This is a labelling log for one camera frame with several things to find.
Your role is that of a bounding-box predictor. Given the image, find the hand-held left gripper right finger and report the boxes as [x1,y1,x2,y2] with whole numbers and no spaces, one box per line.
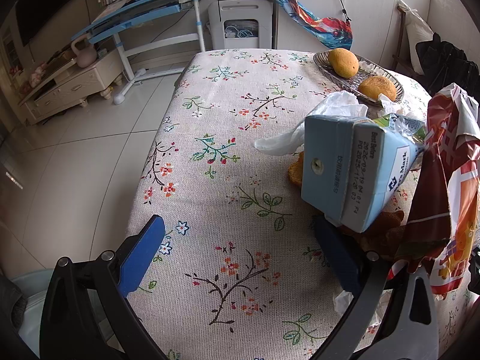
[314,215,439,360]

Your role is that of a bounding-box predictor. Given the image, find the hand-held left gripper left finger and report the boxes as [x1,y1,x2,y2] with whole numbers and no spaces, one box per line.
[39,215,167,360]

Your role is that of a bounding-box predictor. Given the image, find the blue milk carton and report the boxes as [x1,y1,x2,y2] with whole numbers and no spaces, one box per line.
[301,114,426,233]

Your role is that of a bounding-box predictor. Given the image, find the red snack bag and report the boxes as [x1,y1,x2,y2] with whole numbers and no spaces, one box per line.
[386,82,480,301]

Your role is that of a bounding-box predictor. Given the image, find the white plastic bag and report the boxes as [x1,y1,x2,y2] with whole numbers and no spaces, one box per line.
[254,120,306,156]

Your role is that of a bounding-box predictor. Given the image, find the white tissue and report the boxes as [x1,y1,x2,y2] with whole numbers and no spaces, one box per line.
[307,91,370,121]
[333,287,392,331]

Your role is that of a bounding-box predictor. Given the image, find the floral tablecloth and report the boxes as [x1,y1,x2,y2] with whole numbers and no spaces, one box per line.
[127,48,480,360]

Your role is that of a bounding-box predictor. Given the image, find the pale blue stool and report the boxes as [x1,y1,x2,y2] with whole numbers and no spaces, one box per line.
[9,268,53,360]

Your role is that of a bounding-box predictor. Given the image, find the dark grey cloth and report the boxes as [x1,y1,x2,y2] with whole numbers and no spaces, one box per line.
[0,274,29,342]

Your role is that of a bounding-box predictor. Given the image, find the green clear plastic wrapper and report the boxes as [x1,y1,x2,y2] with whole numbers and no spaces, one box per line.
[371,112,428,147]

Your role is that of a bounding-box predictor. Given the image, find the white foam net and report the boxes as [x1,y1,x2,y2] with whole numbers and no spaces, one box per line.
[377,94,404,115]
[358,60,385,77]

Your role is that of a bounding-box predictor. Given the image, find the orange fruit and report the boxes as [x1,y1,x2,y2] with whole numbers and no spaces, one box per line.
[357,76,397,103]
[327,48,360,79]

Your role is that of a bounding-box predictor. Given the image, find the woven metal tray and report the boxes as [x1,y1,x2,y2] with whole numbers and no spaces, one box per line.
[313,50,406,106]

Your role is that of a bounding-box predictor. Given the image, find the cream television cabinet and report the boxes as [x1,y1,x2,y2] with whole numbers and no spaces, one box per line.
[19,47,126,126]

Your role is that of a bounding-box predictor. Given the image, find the pink kettlebell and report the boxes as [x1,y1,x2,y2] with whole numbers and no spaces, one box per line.
[70,37,98,69]

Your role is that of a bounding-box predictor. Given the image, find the pink plush toy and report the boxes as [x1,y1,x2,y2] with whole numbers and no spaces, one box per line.
[29,65,47,87]

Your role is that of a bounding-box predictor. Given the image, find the wooden chair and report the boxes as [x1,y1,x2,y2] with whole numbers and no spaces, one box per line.
[392,5,424,77]

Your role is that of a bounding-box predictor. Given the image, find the white cloth bag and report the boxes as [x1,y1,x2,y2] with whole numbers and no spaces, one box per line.
[397,0,434,76]

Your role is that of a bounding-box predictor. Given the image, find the blue study desk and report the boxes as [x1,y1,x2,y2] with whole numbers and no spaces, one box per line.
[70,0,214,106]

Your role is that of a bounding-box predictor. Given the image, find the colourful printed cloth bag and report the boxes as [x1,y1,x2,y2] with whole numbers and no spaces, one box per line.
[259,0,355,50]

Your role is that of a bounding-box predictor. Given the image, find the black television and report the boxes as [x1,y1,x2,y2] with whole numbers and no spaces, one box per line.
[15,0,85,47]

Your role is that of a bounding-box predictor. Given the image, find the white wall cabinets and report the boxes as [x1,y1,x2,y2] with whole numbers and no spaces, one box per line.
[275,0,432,76]

